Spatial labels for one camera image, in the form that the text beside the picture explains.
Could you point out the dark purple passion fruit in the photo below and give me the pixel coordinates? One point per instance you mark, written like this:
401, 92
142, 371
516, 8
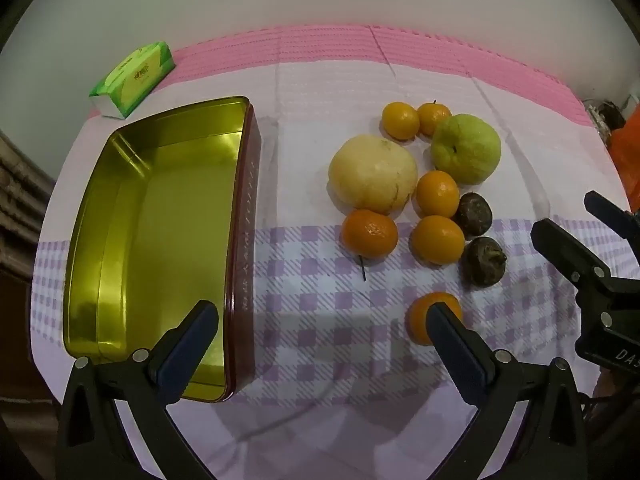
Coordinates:
482, 262
475, 215

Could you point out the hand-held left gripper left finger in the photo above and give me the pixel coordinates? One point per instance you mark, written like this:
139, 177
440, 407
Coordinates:
185, 355

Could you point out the dark orange mandarin with stem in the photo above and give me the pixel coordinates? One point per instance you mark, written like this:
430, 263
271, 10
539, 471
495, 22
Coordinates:
369, 233

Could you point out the green guava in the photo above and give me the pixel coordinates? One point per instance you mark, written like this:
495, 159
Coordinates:
465, 147

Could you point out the bundle of beige pipes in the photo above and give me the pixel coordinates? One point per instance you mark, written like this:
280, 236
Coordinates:
20, 185

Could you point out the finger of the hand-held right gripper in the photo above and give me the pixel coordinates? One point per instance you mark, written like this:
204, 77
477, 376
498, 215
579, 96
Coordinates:
607, 212
560, 245

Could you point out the yellow pear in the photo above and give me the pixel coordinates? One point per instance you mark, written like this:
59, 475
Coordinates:
372, 172

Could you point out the gold rectangular tin box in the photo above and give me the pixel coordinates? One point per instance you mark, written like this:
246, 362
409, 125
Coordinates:
150, 235

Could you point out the green tissue pack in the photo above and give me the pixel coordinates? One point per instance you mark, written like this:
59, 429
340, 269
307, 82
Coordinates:
135, 77

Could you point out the brown wooden cabinet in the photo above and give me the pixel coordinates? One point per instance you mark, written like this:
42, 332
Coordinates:
20, 335

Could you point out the orange plastic bag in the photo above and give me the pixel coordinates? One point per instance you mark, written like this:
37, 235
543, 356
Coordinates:
631, 160

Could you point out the pink purple checked tablecloth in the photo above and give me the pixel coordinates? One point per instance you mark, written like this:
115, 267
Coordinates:
310, 160

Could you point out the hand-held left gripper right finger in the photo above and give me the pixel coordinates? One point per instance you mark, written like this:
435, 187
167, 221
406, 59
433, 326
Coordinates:
452, 345

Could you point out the dark cluttered object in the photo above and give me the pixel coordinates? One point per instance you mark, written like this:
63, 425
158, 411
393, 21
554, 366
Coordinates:
607, 115

